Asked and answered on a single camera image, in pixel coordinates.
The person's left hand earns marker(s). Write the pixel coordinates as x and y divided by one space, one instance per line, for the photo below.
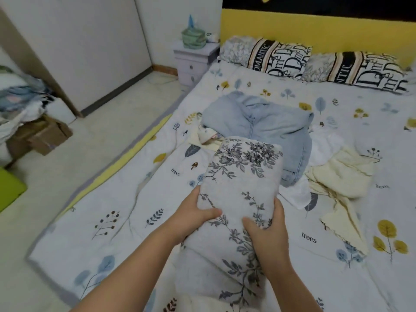
188 217

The person's right hand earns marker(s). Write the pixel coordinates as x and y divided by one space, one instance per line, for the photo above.
273 243

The bed with leaf print bedding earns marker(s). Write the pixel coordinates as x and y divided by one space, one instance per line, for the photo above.
130 198

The light blue denim jeans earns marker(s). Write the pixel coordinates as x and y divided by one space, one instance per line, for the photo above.
260 120

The person's left forearm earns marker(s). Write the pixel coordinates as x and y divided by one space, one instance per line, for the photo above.
130 279

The white nightstand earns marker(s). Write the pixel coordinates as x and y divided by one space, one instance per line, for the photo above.
192 65

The brown cardboard box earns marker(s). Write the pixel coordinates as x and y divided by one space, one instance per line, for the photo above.
45 136

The white plastic bag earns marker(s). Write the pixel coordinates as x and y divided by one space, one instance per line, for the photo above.
62 110

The black white patterned pillow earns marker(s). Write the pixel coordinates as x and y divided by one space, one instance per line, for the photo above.
273 58
364 71

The small blue bottle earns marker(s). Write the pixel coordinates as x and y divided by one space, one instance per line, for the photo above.
190 21

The white wardrobe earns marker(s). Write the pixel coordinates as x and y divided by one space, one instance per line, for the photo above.
78 42

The pile of mixed fabrics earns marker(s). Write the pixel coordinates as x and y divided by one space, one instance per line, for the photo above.
19 97

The black yellow headboard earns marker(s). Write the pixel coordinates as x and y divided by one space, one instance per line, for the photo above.
325 29

